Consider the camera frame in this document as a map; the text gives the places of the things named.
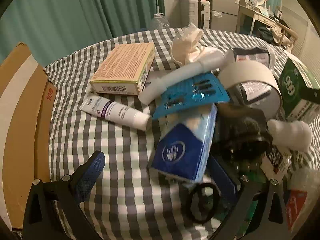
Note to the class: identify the white cream tube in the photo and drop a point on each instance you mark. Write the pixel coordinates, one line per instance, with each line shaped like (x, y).
(112, 110)

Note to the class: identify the grey mini fridge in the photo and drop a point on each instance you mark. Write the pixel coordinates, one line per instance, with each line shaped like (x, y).
(225, 5)

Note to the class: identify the white plastic pipe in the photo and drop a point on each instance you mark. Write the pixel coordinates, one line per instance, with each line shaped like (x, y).
(175, 77)

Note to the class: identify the white tape roll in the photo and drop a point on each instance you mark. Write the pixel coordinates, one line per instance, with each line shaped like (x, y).
(250, 71)

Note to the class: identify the black shiny bundle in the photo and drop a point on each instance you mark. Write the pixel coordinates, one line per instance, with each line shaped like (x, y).
(240, 130)

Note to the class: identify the pale hard suitcase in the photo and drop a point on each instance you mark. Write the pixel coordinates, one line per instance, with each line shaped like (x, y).
(192, 12)

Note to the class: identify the large clear water bottle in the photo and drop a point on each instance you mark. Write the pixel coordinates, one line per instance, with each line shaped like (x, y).
(160, 22)

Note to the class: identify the dark pouch with white label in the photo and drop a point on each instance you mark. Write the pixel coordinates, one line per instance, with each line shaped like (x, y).
(250, 55)

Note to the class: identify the heap of clothes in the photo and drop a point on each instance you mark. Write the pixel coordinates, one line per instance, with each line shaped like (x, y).
(266, 33)

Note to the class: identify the white cloth roll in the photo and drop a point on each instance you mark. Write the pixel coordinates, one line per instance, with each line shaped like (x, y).
(287, 132)

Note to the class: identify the green curtain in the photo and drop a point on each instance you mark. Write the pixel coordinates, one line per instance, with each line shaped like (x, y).
(75, 12)

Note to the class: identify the red packet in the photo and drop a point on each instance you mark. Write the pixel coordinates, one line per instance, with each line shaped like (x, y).
(296, 205)

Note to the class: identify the brown cardboard box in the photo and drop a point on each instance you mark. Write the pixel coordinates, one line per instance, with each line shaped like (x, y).
(22, 105)

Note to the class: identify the black white printed packet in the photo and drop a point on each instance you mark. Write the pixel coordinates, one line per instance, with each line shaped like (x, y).
(275, 158)

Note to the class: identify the green medicine box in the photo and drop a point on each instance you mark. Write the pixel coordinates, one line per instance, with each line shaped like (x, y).
(297, 87)

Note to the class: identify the blue tissue pack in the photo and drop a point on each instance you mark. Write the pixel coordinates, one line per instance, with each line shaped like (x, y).
(182, 150)

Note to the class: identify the clear plastic bottle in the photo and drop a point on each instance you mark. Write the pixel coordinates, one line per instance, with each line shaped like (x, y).
(305, 177)

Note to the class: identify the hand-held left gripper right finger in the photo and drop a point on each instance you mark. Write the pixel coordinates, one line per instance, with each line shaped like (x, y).
(222, 177)

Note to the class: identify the blue blister card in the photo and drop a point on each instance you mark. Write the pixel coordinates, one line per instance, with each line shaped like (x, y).
(190, 92)

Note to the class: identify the beige medicine box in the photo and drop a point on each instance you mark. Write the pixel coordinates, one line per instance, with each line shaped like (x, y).
(122, 65)

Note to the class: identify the green packet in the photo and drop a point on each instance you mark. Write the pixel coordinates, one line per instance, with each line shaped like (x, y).
(253, 206)

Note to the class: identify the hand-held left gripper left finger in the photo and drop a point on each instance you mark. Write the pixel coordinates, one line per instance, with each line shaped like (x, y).
(91, 175)

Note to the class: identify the white dressing table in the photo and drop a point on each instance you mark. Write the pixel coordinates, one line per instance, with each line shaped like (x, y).
(257, 16)

